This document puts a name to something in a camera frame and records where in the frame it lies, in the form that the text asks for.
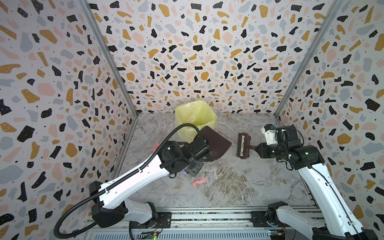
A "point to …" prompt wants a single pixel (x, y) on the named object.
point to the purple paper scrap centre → (184, 172)
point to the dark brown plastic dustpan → (219, 145)
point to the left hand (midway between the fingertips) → (196, 162)
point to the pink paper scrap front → (202, 180)
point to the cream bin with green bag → (198, 112)
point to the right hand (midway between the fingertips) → (255, 145)
